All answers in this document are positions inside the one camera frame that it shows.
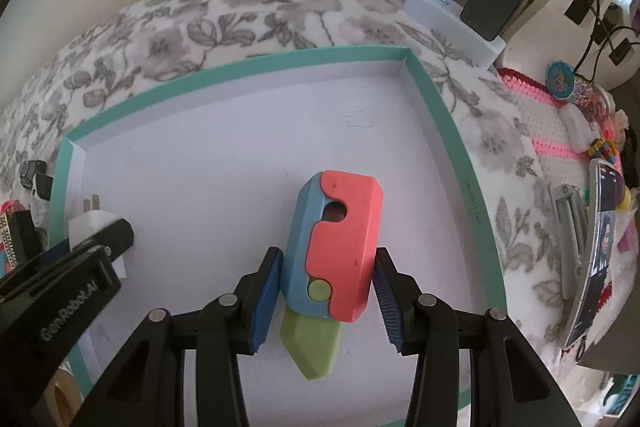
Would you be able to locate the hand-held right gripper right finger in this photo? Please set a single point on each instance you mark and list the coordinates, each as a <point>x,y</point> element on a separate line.
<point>389,307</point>

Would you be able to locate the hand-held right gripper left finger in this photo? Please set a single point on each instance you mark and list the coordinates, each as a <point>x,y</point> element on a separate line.
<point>264,307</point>

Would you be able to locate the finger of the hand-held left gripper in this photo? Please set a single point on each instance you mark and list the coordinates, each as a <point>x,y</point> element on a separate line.
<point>117,237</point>

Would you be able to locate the white charger plug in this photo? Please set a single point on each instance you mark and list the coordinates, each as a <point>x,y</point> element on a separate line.
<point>87,224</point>

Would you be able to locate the gold patterned box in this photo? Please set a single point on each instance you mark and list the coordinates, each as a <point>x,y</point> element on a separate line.
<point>6,239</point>

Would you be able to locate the red blue toy knife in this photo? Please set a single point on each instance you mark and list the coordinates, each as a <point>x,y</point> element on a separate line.
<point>345,232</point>

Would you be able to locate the black toy car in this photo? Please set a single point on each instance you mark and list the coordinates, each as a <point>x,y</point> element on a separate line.
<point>31,171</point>

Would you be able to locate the teal-rimmed white box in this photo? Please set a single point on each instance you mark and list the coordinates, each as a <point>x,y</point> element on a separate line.
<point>225,157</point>

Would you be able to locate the grey metal tool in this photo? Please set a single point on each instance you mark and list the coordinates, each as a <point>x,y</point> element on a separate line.
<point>570,227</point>

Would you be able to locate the smartphone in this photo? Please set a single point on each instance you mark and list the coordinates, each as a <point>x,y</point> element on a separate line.
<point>600,247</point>

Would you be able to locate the pink white crocheted mat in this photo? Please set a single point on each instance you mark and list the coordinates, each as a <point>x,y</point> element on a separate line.
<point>540,122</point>

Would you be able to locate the white power strip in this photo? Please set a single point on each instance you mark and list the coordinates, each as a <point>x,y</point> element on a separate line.
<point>440,22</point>

